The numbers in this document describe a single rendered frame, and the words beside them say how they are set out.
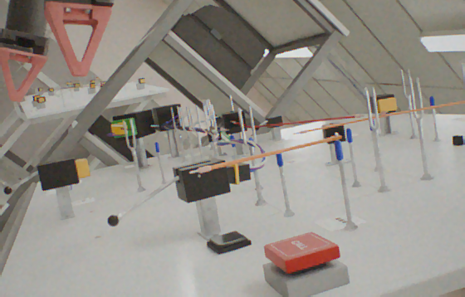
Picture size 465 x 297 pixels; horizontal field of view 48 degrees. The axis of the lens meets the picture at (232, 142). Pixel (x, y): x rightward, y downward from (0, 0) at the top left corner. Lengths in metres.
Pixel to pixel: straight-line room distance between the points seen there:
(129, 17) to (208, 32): 6.62
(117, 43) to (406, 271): 7.90
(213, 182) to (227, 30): 1.16
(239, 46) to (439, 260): 1.35
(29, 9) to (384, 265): 0.60
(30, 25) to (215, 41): 0.98
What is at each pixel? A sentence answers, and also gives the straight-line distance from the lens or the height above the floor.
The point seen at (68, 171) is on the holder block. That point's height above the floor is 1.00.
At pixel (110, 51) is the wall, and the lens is 8.24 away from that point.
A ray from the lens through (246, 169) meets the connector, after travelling 0.64.
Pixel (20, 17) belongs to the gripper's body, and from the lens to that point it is 0.83.
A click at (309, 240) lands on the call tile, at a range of 0.47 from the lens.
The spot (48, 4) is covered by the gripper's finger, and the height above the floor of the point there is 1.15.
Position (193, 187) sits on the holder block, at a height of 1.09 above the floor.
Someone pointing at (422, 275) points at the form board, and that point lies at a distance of 0.46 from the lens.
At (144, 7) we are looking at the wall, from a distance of 8.40.
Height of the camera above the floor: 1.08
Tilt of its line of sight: 8 degrees up
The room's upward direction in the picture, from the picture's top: 37 degrees clockwise
